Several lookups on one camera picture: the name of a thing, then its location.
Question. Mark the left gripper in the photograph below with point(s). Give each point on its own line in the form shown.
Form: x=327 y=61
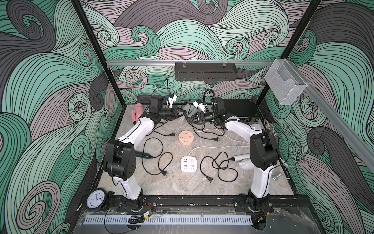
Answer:
x=174 y=114

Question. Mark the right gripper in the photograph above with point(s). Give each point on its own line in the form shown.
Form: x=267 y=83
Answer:
x=201 y=117

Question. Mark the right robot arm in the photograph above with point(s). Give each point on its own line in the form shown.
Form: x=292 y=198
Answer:
x=262 y=157

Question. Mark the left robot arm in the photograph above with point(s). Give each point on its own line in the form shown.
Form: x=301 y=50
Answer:
x=120 y=160

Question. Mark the white folded hair dryer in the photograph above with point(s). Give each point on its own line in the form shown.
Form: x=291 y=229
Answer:
x=183 y=113

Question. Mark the pink round power strip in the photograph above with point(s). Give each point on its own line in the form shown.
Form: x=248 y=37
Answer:
x=186 y=138

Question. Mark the pink hair dryer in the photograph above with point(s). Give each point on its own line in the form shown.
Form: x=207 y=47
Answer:
x=137 y=112

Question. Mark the white square power strip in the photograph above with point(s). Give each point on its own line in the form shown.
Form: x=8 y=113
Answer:
x=188 y=164

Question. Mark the dark green hair dryer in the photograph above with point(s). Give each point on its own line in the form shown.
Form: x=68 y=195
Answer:
x=143 y=155

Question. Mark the black case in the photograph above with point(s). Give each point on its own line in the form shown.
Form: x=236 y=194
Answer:
x=244 y=109

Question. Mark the white hair dryer right back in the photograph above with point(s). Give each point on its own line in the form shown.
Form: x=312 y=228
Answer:
x=256 y=127

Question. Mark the white hair dryer right front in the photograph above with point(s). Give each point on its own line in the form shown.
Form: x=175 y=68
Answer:
x=243 y=162

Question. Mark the small metal knob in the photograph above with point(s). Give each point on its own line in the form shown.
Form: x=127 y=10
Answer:
x=277 y=176

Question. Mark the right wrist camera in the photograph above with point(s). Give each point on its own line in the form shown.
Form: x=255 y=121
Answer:
x=215 y=104

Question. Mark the black wall shelf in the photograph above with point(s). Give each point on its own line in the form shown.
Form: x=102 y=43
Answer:
x=205 y=71

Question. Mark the clear mesh wall holder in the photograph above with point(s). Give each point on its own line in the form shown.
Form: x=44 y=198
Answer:
x=285 y=81

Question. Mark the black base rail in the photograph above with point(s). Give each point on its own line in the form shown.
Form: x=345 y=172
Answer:
x=238 y=203

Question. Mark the round wall clock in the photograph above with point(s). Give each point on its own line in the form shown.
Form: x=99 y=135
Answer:
x=96 y=200

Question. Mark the white slotted cable duct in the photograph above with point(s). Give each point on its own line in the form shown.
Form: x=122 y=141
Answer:
x=171 y=220

